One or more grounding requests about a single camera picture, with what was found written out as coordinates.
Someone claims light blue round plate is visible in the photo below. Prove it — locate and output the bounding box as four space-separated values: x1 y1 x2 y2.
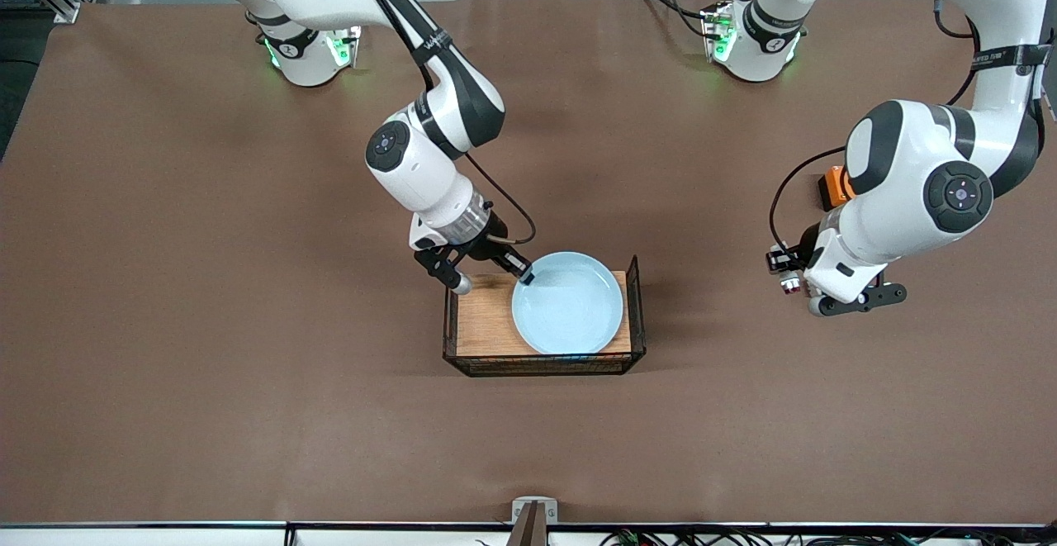
511 251 625 356

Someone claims orange block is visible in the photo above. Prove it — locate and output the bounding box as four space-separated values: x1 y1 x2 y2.
818 164 857 210

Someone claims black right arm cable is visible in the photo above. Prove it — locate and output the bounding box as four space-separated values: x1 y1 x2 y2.
462 151 538 246

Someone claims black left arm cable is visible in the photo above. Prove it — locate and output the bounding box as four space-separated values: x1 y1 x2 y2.
769 0 984 254

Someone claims black wire rack wooden board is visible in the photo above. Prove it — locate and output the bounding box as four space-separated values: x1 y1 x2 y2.
443 255 647 378

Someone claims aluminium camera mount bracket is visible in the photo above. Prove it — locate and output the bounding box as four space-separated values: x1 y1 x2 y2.
505 496 559 546

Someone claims black cable bundle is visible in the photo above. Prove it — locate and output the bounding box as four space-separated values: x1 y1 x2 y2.
599 528 1057 546

